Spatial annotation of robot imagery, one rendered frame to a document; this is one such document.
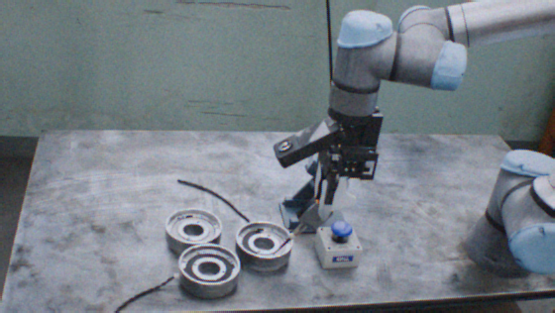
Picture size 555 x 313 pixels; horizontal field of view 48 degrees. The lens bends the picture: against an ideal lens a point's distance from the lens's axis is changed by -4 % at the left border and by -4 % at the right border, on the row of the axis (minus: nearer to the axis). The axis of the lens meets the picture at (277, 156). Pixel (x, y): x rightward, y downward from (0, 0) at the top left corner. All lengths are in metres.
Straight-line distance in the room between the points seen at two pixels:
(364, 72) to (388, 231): 0.47
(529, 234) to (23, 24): 2.13
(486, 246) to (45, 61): 1.99
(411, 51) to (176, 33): 1.82
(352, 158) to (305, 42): 1.77
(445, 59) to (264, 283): 0.50
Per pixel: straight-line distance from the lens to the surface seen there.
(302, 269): 1.20
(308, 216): 1.12
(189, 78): 2.77
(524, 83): 3.31
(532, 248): 1.12
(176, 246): 1.18
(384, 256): 1.27
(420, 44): 0.97
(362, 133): 1.04
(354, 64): 0.96
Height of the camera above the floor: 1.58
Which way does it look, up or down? 31 degrees down
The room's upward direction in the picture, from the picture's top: 8 degrees clockwise
